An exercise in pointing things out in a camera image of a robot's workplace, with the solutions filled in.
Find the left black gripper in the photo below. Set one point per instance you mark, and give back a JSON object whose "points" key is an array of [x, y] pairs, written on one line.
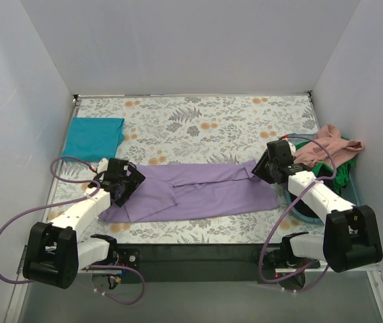
{"points": [[129, 185]]}

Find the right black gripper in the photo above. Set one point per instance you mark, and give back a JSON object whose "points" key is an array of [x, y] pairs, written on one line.
{"points": [[261, 167]]}

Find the purple t shirt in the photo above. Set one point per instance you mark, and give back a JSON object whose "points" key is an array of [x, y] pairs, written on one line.
{"points": [[180, 192]]}

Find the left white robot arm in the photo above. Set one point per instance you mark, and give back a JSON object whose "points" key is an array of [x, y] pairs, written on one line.
{"points": [[55, 254]]}

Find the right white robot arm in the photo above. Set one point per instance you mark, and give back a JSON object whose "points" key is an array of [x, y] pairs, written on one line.
{"points": [[351, 237]]}

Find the pink t shirt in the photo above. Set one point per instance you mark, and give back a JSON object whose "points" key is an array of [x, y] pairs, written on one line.
{"points": [[329, 136]]}

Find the folded teal t shirt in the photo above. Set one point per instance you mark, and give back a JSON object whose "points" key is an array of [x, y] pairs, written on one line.
{"points": [[91, 139]]}

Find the green t shirt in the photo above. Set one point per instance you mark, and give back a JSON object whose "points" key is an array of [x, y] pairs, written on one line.
{"points": [[341, 175]]}

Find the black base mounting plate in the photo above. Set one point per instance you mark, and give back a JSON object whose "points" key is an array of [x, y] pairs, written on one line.
{"points": [[179, 263]]}

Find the floral table mat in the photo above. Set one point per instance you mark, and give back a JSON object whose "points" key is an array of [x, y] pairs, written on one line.
{"points": [[201, 129]]}

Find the teal plastic basket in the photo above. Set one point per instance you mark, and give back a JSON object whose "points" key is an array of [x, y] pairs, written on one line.
{"points": [[350, 192]]}

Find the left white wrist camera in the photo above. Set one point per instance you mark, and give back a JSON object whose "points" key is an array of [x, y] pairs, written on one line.
{"points": [[102, 165]]}

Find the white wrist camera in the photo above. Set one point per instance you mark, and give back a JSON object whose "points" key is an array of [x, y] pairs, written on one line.
{"points": [[102, 165], [291, 145]]}

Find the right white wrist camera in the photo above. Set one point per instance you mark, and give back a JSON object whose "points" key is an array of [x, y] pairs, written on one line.
{"points": [[291, 145]]}

